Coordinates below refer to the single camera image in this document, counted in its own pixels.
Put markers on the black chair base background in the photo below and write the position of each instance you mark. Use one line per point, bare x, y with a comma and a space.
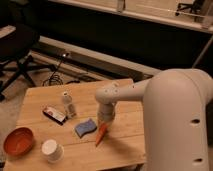
195, 8

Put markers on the blue sponge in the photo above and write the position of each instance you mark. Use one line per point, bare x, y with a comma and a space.
85, 127

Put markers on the black and white snack packet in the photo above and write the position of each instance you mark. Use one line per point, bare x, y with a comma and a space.
54, 115

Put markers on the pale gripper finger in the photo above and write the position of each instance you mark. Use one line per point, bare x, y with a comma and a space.
109, 125
100, 125

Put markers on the orange chili pepper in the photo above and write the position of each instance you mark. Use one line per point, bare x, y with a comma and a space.
100, 134

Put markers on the white paper cup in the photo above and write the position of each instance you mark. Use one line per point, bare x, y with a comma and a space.
52, 150

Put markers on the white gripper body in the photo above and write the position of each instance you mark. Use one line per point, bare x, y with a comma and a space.
106, 113

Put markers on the black office chair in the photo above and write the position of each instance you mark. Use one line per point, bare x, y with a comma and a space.
14, 55

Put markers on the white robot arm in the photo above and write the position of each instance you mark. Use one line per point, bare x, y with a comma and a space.
174, 113

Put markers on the orange bowl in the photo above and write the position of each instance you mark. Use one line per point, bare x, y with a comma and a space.
19, 142

